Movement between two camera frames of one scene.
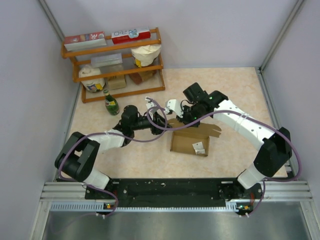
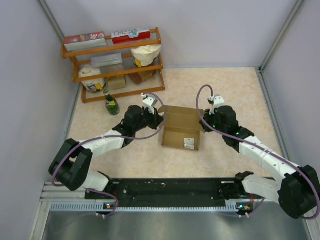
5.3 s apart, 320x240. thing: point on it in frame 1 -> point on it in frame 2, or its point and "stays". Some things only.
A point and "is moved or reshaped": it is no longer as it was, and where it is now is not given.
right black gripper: x=184 y=120 -> x=207 y=117
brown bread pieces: x=140 y=77 stays
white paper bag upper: x=144 y=55 stays
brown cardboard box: x=192 y=140 is moved or reshaped
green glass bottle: x=111 y=104 stays
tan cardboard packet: x=117 y=82 stays
